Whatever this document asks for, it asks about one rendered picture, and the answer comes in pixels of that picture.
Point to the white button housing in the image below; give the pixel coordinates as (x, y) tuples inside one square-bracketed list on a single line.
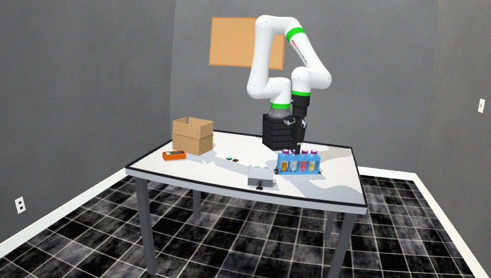
[(259, 176)]

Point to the orange digital multimeter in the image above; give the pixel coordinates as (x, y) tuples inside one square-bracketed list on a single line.
[(173, 155)]

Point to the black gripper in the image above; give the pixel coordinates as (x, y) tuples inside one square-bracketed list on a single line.
[(298, 128)]

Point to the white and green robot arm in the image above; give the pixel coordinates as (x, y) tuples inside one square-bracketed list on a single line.
[(313, 75)]

